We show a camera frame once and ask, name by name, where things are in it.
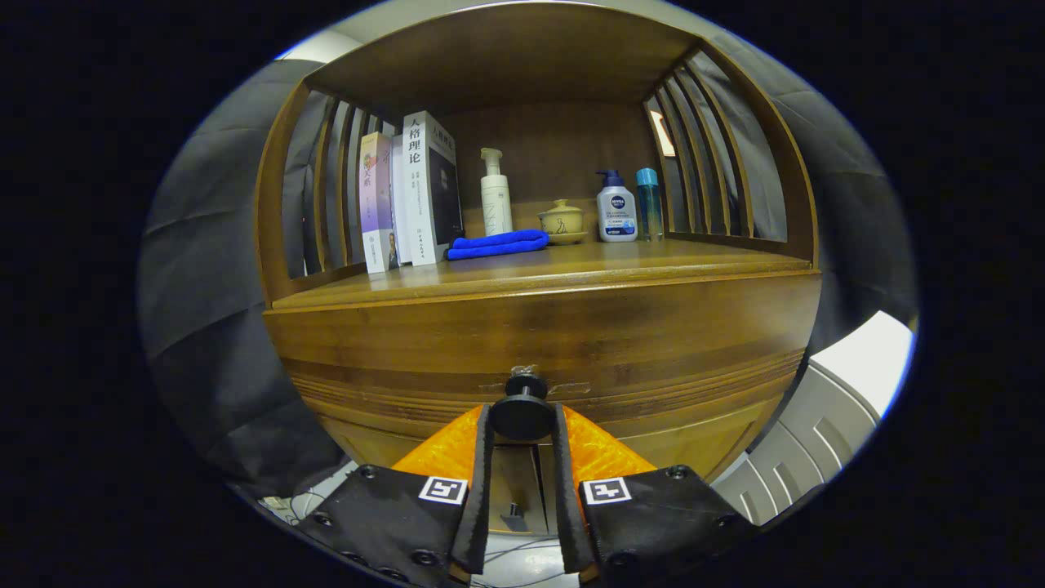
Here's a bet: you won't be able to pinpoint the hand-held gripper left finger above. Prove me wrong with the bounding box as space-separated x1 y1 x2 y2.
294 403 495 587

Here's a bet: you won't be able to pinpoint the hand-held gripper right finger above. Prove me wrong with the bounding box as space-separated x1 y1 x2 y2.
551 403 756 585

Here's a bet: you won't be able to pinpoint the wooden drawer with black knob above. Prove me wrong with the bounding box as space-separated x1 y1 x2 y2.
263 272 824 446

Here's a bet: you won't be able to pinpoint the wooden countertop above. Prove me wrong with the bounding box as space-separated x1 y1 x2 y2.
269 237 817 311

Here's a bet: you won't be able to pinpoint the white side cabinet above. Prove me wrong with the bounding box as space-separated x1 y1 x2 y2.
710 310 915 528

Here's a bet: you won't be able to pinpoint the wooden cabinet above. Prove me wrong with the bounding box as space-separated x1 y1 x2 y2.
255 2 824 540

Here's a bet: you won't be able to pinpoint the blue folded cloth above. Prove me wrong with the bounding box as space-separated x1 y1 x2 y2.
447 229 550 261

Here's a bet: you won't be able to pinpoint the yellow lidded teacup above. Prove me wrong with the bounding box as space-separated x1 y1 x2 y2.
537 199 589 246

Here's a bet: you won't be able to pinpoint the white blue pump bottle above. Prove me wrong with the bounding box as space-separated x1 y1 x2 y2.
595 169 639 243

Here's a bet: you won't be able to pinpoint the tall white pump bottle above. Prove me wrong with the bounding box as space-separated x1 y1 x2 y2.
479 148 514 237

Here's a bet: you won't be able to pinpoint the teal bottle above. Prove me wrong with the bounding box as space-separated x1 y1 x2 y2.
636 167 665 242

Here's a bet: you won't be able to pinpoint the thin white book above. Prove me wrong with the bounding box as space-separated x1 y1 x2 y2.
390 135 413 266

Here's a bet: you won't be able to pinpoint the thick white book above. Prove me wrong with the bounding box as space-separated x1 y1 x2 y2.
402 110 465 267

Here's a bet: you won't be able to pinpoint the purple book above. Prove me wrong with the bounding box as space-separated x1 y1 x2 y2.
359 132 401 274

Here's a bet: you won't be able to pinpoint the black cables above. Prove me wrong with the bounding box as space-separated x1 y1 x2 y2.
261 470 572 588

